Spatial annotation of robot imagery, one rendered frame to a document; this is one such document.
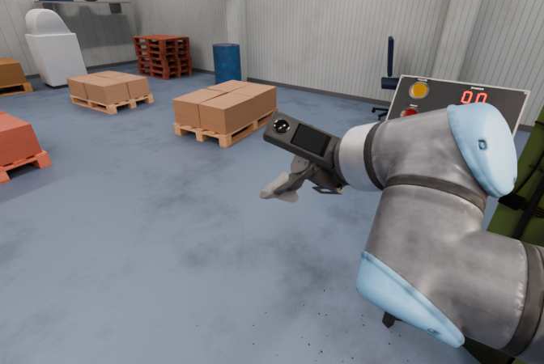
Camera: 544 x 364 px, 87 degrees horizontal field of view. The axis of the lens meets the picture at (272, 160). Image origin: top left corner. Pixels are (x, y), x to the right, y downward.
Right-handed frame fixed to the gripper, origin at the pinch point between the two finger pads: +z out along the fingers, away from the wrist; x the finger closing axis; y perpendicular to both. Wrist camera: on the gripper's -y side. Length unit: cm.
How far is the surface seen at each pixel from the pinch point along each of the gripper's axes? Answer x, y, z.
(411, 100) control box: 45, 41, 6
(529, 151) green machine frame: 46, 79, -13
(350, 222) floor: 29, 134, 103
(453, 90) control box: 49, 45, -5
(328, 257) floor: -2, 112, 91
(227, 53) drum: 281, 51, 428
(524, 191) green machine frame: 36, 89, -10
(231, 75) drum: 259, 79, 444
